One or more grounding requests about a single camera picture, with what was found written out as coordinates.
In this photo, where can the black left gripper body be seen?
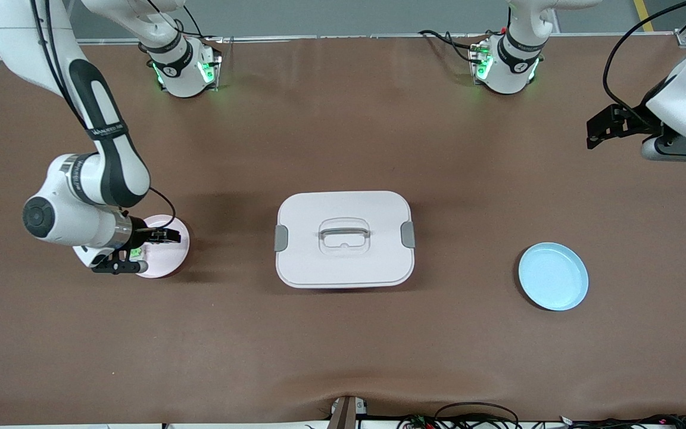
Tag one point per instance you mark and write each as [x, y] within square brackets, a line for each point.
[636, 123]

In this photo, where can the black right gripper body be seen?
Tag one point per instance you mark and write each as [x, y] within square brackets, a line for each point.
[139, 234]

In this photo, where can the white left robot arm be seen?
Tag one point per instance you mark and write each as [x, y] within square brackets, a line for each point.
[513, 74]

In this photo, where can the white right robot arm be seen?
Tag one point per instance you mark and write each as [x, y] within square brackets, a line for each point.
[111, 167]

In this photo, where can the white lidded storage box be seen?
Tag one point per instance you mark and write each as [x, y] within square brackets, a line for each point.
[343, 262]

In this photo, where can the pink round plate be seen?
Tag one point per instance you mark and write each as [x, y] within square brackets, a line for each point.
[170, 259]

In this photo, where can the light blue round plate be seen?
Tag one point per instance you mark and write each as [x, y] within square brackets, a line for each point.
[554, 277]

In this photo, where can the brown table mat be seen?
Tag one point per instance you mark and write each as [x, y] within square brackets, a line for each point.
[343, 345]

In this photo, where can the metal mount bracket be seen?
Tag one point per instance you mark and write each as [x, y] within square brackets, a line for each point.
[343, 414]

